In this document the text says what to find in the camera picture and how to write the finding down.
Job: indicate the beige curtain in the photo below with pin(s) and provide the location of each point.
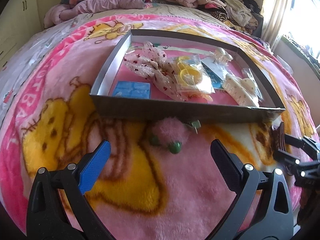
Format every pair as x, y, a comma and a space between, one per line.
277, 10

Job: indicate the floral fabric hair bow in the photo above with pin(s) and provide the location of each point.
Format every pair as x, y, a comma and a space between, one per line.
150, 65

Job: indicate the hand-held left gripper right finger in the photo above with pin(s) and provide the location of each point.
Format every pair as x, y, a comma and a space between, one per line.
227, 166

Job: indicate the pink cartoon bear blanket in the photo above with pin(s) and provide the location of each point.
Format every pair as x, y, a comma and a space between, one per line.
175, 192

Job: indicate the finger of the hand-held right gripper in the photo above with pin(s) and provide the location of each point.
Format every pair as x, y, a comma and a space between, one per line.
290, 158
300, 140

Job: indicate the beige bedspread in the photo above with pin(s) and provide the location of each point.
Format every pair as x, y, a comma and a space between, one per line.
175, 12

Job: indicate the clear plastic bag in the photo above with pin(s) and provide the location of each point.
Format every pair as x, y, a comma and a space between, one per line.
247, 73

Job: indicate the cream wardrobe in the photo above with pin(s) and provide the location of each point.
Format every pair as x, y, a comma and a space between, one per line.
22, 17

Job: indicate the clear hair claw clip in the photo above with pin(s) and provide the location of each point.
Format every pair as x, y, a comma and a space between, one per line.
222, 55

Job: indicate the white floral bedsheet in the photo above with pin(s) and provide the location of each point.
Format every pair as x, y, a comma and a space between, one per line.
37, 47

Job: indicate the pile of clothes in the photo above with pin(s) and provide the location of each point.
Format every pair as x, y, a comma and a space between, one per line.
237, 12

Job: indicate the dark cardboard box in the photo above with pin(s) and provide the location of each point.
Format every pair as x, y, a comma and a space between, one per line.
175, 112

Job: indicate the window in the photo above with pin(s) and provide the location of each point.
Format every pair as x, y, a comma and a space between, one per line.
307, 17

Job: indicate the pink quilt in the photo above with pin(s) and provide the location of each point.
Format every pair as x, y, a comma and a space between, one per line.
100, 5

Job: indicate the cream flowered hair claw clip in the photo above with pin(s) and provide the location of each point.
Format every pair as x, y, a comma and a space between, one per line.
237, 92

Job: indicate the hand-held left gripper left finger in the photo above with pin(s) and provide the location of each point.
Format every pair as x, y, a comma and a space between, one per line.
95, 165

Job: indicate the dark cloth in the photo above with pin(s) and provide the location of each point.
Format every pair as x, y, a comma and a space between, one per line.
308, 207

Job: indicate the bag of yellow hair clips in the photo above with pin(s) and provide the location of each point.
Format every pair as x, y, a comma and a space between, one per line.
190, 77

